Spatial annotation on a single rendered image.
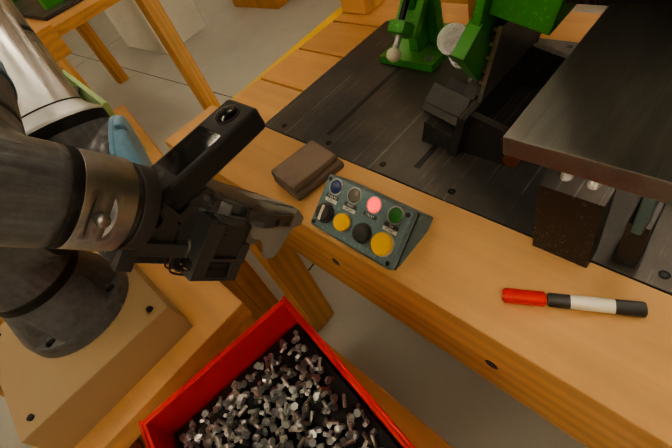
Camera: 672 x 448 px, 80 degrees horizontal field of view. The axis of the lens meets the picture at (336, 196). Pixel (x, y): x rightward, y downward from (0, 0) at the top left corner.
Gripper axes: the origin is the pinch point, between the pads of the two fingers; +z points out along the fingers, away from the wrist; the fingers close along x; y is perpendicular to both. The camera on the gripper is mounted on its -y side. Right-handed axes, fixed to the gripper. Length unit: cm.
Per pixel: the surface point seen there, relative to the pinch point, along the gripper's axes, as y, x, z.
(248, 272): 40, -60, 58
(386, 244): -0.3, 8.6, 8.1
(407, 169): -10.1, 0.8, 19.6
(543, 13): -29.0, 15.8, 5.5
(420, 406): 53, 0, 86
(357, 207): -2.6, 1.8, 9.3
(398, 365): 48, -12, 89
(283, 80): -19, -45, 29
